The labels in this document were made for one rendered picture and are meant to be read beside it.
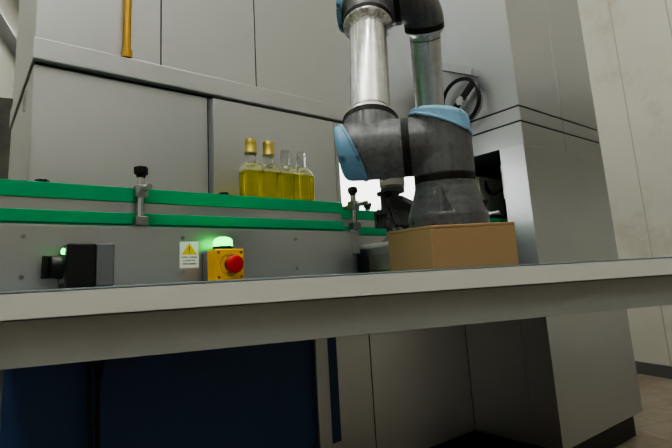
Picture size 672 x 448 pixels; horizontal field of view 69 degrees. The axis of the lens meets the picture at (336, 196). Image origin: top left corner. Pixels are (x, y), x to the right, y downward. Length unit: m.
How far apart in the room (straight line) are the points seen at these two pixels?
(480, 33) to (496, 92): 0.29
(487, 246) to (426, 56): 0.55
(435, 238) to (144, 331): 0.47
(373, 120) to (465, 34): 1.47
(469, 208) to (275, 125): 0.92
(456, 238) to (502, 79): 1.40
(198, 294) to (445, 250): 0.40
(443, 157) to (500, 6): 1.46
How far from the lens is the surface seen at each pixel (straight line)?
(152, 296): 0.70
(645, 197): 3.94
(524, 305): 0.97
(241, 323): 0.76
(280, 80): 1.76
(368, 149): 0.92
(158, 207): 1.15
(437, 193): 0.90
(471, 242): 0.87
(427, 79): 1.27
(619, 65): 4.18
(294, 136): 1.68
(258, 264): 1.21
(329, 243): 1.34
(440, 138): 0.92
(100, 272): 1.00
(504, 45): 2.23
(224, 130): 1.55
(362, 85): 1.03
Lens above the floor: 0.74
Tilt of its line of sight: 10 degrees up
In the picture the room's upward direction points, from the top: 3 degrees counter-clockwise
